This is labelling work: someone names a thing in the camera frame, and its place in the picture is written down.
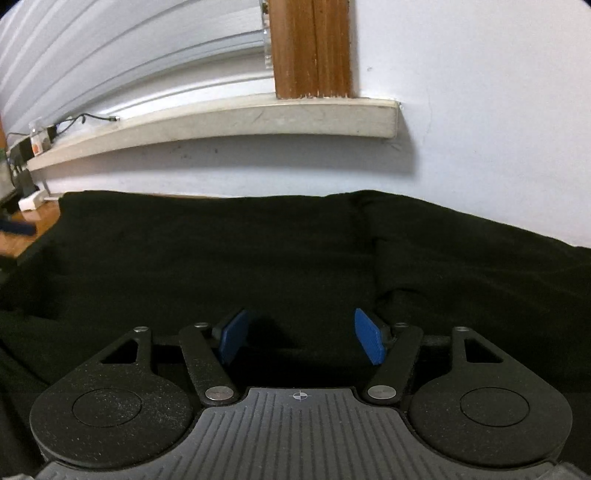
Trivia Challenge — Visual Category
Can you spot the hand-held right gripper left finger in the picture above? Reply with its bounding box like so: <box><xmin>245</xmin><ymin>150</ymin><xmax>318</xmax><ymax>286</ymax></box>
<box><xmin>97</xmin><ymin>308</ymin><xmax>252</xmax><ymax>407</ymax></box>

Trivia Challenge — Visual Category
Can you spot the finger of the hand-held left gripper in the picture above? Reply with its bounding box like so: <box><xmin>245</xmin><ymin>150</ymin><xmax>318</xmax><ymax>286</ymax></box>
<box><xmin>0</xmin><ymin>219</ymin><xmax>38</xmax><ymax>237</ymax></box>

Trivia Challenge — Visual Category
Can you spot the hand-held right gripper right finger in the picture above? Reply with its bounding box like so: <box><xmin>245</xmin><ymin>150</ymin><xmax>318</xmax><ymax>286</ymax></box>
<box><xmin>354</xmin><ymin>308</ymin><xmax>504</xmax><ymax>407</ymax></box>

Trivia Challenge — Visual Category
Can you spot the black garment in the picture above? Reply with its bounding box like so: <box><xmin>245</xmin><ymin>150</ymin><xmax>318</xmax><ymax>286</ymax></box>
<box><xmin>0</xmin><ymin>189</ymin><xmax>591</xmax><ymax>480</ymax></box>

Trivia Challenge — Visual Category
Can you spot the dark device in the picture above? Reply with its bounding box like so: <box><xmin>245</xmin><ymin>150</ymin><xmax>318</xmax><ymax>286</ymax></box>
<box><xmin>0</xmin><ymin>147</ymin><xmax>17</xmax><ymax>214</ymax></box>

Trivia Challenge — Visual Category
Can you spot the black power adapter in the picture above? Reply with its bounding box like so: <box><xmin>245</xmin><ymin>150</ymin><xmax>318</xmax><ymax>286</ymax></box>
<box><xmin>16</xmin><ymin>168</ymin><xmax>38</xmax><ymax>197</ymax></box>

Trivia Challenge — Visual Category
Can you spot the small orange white box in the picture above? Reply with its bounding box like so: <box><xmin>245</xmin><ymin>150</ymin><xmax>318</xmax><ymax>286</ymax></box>
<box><xmin>28</xmin><ymin>121</ymin><xmax>48</xmax><ymax>154</ymax></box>

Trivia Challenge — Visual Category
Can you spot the white window blind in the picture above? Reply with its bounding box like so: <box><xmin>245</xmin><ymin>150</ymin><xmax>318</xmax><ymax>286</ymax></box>
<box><xmin>0</xmin><ymin>0</ymin><xmax>278</xmax><ymax>136</ymax></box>

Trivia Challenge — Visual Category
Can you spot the white window sill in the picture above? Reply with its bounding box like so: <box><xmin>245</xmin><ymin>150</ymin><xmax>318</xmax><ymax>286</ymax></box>
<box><xmin>27</xmin><ymin>97</ymin><xmax>399</xmax><ymax>172</ymax></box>

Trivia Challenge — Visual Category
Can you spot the black cable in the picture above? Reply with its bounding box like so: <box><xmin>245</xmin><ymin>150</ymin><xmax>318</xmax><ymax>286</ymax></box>
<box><xmin>52</xmin><ymin>113</ymin><xmax>122</xmax><ymax>131</ymax></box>

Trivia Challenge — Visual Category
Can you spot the wooden window frame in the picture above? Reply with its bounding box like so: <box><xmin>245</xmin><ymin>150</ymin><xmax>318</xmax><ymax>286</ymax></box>
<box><xmin>269</xmin><ymin>0</ymin><xmax>356</xmax><ymax>100</ymax></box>

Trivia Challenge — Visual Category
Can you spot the clear blind cord weight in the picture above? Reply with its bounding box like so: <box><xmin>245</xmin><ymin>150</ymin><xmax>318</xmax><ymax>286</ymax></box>
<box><xmin>260</xmin><ymin>0</ymin><xmax>274</xmax><ymax>68</ymax></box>

